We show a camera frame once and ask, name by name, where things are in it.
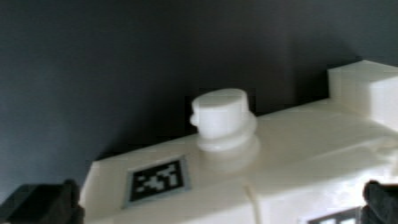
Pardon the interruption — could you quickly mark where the white cabinet body box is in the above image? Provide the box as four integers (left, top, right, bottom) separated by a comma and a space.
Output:
81, 61, 398, 224

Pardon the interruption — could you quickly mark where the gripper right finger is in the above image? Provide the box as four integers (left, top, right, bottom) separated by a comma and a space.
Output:
360, 180, 398, 224

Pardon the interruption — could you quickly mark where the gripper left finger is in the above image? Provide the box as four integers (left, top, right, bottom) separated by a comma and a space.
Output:
0, 179, 84, 224

